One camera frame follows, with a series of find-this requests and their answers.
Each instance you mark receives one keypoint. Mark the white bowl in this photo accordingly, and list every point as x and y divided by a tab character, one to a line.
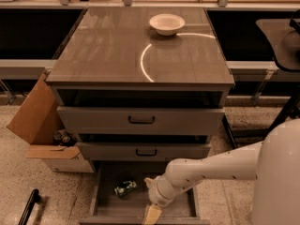
167	24

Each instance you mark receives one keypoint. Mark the middle grey drawer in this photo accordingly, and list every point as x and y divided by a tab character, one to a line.
122	151

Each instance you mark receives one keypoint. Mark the grey drawer cabinet with counter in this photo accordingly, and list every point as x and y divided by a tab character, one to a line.
115	59

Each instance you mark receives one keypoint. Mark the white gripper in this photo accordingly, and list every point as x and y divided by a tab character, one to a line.
155	193

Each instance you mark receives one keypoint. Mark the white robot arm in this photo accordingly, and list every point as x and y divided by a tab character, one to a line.
273	164

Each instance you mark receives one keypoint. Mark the cans in cardboard box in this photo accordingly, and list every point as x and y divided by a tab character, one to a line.
63	137

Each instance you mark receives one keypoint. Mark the bottom open grey drawer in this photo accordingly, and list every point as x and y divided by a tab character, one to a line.
108	209

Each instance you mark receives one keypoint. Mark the top grey drawer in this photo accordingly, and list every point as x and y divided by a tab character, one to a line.
140	121

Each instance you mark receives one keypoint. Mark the black bar lower left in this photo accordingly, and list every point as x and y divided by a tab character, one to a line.
33	199

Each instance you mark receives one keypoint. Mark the brown cardboard box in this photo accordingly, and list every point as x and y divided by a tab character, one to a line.
36	122

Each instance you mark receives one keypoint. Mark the crushed green can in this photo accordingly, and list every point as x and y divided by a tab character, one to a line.
124	188

